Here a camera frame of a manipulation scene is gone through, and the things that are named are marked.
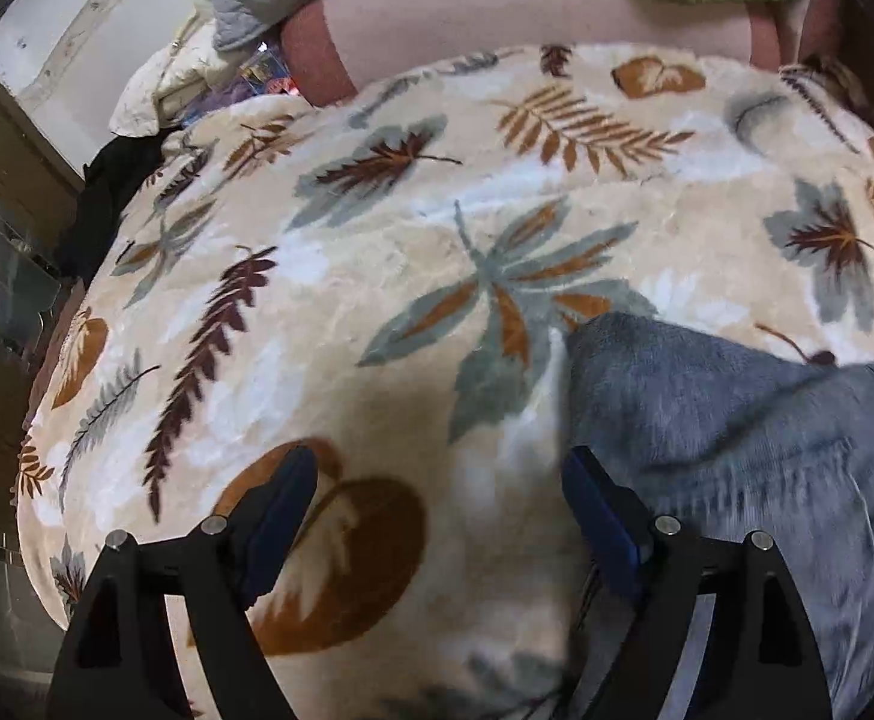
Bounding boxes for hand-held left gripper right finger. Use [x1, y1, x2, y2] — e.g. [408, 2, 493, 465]
[561, 446, 833, 720]

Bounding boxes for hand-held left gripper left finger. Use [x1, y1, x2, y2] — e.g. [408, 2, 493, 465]
[47, 446, 319, 720]

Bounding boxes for blue denim jeans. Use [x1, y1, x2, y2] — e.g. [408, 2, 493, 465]
[564, 311, 874, 720]

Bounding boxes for leaf print fleece blanket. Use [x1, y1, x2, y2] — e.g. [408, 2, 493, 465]
[13, 41, 874, 720]

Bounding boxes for black cloth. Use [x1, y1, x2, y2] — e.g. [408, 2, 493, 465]
[58, 131, 183, 278]

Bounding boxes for colourful printed packet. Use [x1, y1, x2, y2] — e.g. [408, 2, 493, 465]
[238, 45, 303, 98]

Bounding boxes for white crumpled cloth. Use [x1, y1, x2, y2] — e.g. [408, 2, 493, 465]
[110, 22, 243, 140]

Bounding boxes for wooden cabinet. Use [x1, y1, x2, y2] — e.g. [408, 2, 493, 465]
[0, 60, 85, 241]

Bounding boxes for pink bolster with maroon bands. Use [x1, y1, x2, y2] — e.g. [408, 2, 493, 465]
[279, 0, 843, 106]

